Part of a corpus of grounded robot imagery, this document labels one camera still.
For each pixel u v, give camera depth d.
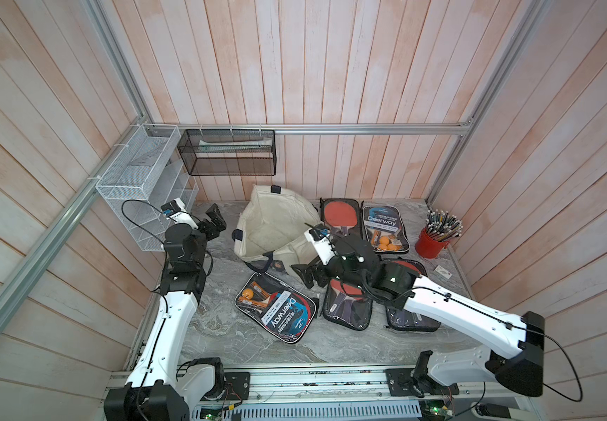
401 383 0.73
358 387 0.75
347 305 0.88
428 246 0.99
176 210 0.61
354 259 0.49
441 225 0.90
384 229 1.07
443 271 0.96
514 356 0.41
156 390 0.38
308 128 0.99
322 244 0.58
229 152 0.99
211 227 0.66
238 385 0.74
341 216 1.15
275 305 0.86
